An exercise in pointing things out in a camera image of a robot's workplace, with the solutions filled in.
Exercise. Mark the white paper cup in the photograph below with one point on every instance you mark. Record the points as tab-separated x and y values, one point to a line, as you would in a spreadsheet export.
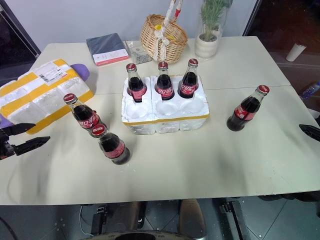
295	53

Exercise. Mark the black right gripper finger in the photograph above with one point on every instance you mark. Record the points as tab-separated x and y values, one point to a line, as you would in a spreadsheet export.
310	130

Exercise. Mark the glass cola bottle red cap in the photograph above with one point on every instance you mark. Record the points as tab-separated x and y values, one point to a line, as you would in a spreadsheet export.
163	86
113	147
188	85
83	115
136	86
243	113

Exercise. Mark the white foam bottle tray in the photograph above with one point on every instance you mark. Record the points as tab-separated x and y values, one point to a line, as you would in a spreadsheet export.
163	112

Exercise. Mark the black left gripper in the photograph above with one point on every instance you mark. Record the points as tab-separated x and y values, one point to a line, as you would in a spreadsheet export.
3	146

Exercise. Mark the black power adapter with label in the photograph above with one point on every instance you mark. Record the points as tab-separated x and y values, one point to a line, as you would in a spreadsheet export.
98	220

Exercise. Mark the white foam lid yellow tape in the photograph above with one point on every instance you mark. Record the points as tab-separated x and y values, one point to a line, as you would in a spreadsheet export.
37	100

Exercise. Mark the white ceramic plant pot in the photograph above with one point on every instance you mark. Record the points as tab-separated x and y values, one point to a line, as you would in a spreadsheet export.
205	47

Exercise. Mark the green potted plant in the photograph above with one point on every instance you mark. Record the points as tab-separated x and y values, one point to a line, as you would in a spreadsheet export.
212	15

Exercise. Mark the clear plastic water bottle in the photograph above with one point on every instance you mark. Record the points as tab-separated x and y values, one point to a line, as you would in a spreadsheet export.
311	90

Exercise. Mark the black metal table frame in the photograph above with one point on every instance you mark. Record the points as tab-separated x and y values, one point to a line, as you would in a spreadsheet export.
232	218

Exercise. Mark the clear plastic box of screws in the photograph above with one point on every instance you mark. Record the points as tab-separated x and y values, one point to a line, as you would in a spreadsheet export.
138	53

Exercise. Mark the dark grey notebook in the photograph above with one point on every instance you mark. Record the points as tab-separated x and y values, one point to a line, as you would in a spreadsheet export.
106	46

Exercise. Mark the brown rounded shape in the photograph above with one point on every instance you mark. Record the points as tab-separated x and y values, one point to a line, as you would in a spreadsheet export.
191	217

